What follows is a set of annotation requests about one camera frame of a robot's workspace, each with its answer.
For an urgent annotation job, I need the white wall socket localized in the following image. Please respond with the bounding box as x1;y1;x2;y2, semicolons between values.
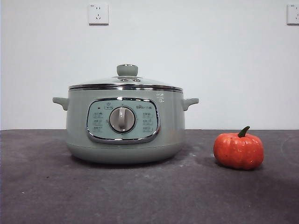
88;3;109;26
286;4;299;26

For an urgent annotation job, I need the glass lid with green knob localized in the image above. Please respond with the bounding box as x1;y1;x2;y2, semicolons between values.
68;63;183;91

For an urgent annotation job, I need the pale green electric pot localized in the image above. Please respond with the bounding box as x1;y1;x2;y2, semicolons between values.
52;89;199;165

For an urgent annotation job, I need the orange toy pumpkin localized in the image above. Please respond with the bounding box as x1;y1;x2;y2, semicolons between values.
213;126;264;170

